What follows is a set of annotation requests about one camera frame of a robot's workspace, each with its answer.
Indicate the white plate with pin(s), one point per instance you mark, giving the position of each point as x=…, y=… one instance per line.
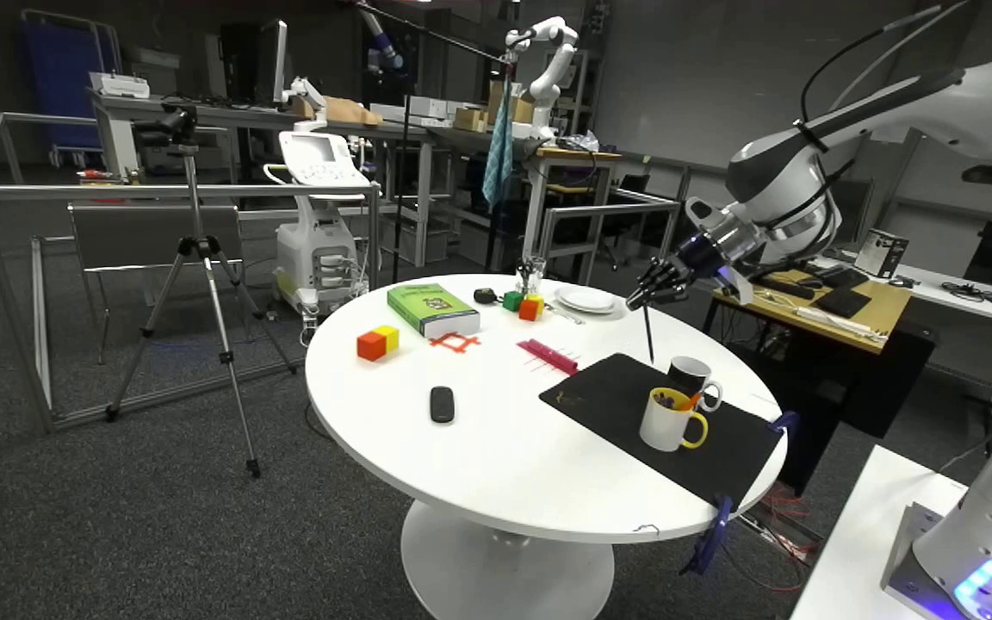
x=585, y=299

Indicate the small black round device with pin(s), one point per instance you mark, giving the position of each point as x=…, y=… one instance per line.
x=485, y=296

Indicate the bunch of pens in mug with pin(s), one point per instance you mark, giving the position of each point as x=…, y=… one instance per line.
x=675, y=401

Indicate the orange cube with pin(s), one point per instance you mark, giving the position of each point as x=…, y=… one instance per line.
x=370, y=347
x=528, y=310

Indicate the blue clamp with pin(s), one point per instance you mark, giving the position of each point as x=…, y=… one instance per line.
x=786, y=422
x=711, y=534

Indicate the small aluminium frame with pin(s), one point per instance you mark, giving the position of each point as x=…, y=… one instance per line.
x=608, y=209

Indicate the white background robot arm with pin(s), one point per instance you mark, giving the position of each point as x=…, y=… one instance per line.
x=552, y=60

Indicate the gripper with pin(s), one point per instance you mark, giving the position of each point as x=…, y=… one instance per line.
x=694, y=258

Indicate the red plastic frame piece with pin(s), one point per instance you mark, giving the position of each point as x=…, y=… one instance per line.
x=455, y=342

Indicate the green cube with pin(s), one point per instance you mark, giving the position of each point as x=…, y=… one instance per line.
x=512, y=300

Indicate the black pen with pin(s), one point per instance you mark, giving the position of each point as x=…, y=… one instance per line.
x=649, y=336

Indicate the clear glass with items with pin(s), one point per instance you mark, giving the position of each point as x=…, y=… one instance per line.
x=530, y=275

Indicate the pink plastic comb piece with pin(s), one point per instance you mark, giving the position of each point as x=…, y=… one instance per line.
x=548, y=355

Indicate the silver spoon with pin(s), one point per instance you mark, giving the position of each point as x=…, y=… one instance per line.
x=567, y=313

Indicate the camera on tripod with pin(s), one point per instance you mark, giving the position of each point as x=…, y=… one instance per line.
x=193, y=250

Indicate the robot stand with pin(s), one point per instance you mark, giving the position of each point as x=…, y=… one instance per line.
x=858, y=534

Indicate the white medical cart machine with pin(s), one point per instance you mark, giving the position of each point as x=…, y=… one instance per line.
x=319, y=232

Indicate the teal checked cloth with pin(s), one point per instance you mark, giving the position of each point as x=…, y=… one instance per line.
x=499, y=155

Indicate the white printer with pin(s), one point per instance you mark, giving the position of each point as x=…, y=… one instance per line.
x=120, y=86

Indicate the stack of cardboard boxes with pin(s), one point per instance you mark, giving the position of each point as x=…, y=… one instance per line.
x=505, y=103

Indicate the white desk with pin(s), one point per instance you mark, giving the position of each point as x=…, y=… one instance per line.
x=952, y=288

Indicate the aluminium profile frame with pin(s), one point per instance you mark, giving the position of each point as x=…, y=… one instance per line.
x=160, y=191

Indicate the black oval remote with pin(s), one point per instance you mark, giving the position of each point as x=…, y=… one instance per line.
x=442, y=405

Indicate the black boom stand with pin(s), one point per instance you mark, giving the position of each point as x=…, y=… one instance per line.
x=427, y=33

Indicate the wooden top table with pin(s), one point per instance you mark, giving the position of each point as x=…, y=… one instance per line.
x=578, y=156

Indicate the black notebook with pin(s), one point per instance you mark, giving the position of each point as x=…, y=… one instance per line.
x=842, y=302

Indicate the black mat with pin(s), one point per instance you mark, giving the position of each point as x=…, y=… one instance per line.
x=608, y=400

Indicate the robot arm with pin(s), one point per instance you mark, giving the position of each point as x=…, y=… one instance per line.
x=987, y=112

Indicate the long grey table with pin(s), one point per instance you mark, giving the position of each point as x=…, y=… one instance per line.
x=229, y=114

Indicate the wooden desk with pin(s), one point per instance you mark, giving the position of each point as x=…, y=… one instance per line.
x=858, y=323

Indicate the green book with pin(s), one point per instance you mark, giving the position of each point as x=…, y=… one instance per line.
x=429, y=308

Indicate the grey chair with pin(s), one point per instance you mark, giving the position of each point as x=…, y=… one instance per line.
x=151, y=237

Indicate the blue trolley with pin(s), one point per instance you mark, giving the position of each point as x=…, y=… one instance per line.
x=61, y=77

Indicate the yellow cube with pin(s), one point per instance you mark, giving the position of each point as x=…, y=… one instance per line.
x=389, y=337
x=537, y=301

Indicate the black keyboard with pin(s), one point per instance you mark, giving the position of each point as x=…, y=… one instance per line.
x=784, y=287

